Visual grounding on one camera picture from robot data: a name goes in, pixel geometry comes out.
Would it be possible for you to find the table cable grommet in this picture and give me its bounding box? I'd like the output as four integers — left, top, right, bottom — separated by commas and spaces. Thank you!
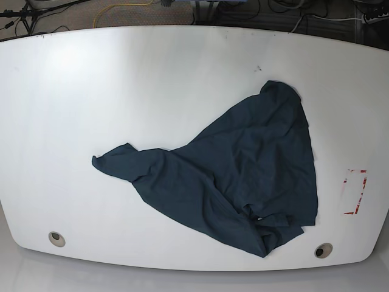
314, 243, 333, 259
49, 232, 66, 248

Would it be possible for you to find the left table cable grommet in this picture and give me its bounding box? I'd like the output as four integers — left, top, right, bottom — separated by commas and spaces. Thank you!
49, 232, 66, 248

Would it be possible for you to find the red tape rectangle marking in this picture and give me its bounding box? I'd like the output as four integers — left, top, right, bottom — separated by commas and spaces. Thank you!
340, 169, 368, 215

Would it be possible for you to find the black tripod stand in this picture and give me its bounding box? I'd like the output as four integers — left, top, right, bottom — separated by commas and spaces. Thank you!
1, 0, 88, 37

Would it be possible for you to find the yellow cable on floor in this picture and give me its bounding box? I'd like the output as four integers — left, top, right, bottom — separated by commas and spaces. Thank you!
93, 1, 153, 29

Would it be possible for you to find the white cable on floor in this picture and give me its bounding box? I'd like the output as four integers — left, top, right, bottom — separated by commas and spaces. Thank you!
290, 14, 364, 33

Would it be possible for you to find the right table cable grommet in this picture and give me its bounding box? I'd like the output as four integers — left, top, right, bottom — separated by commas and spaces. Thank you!
314, 243, 333, 259

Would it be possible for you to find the dark teal T-shirt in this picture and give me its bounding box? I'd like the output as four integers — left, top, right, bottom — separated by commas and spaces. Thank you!
92, 81, 318, 257

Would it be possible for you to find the white power strip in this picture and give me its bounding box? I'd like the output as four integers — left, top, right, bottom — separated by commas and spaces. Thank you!
362, 7, 388, 24

